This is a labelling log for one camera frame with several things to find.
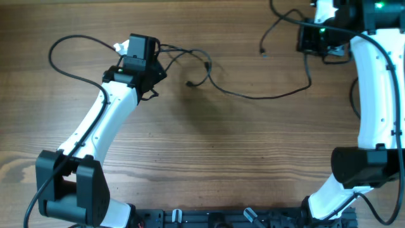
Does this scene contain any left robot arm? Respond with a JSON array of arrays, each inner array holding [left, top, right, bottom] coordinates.
[[23, 34, 167, 227]]

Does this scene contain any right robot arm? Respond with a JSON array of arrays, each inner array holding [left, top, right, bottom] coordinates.
[[297, 1, 404, 221]]

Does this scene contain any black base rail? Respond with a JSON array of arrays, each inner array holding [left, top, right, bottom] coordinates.
[[129, 207, 358, 228]]

